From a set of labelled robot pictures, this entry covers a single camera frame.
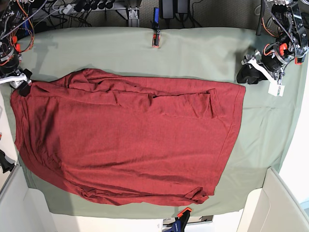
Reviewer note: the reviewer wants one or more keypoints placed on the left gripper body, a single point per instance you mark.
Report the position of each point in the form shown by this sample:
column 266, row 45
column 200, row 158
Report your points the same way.
column 270, row 66

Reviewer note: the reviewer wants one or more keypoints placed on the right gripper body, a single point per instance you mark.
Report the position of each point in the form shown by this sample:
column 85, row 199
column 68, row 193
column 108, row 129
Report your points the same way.
column 16, row 78

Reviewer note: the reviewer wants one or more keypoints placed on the red long-sleeve shirt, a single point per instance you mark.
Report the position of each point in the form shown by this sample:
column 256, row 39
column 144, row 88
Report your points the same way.
column 114, row 139

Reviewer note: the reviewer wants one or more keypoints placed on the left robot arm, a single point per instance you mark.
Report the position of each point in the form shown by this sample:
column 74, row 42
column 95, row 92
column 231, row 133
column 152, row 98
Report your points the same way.
column 283, row 21

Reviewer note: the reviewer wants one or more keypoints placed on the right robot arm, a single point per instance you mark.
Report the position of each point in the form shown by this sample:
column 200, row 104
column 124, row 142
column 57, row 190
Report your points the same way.
column 14, row 15

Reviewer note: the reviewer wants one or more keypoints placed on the orange black clamp right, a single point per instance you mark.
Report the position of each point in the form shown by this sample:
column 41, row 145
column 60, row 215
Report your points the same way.
column 299, row 61

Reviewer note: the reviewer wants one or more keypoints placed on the green table cloth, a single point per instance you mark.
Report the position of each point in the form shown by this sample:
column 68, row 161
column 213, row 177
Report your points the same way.
column 268, row 122

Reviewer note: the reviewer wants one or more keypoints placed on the black clamp left edge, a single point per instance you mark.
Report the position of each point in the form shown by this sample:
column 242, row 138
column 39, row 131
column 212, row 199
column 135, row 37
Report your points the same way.
column 5, row 164

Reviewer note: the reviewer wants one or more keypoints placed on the blue clamp top edge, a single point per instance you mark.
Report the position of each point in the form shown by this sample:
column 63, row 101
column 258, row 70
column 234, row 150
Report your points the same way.
column 156, row 35

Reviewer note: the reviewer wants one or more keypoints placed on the blue clamp edge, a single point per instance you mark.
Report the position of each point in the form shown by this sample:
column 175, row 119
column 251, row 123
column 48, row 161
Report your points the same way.
column 180, row 221
column 156, row 35

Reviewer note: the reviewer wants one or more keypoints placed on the black power supply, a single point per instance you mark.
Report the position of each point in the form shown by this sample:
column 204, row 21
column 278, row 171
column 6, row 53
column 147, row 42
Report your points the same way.
column 169, row 8

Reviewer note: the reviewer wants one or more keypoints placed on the white power strip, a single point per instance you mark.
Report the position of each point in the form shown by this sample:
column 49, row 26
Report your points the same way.
column 85, row 6

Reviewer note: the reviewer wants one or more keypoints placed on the white bin left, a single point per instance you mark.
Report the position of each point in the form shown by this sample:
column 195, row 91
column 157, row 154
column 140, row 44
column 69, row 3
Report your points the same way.
column 23, row 209

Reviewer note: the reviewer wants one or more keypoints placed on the white bin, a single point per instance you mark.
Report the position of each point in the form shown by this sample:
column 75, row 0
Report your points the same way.
column 23, row 209
column 273, row 208

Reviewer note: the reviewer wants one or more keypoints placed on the white bin right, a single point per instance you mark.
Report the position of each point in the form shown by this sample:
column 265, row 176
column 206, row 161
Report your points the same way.
column 273, row 208

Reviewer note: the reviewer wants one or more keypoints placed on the blue clamp bottom edge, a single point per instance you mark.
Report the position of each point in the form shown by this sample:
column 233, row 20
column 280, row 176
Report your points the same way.
column 180, row 221

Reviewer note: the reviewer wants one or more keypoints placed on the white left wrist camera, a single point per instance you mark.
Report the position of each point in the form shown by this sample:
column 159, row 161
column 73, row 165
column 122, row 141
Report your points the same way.
column 276, row 89

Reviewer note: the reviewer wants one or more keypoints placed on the metal table leg bracket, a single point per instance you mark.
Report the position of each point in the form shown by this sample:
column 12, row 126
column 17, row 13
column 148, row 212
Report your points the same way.
column 133, row 13

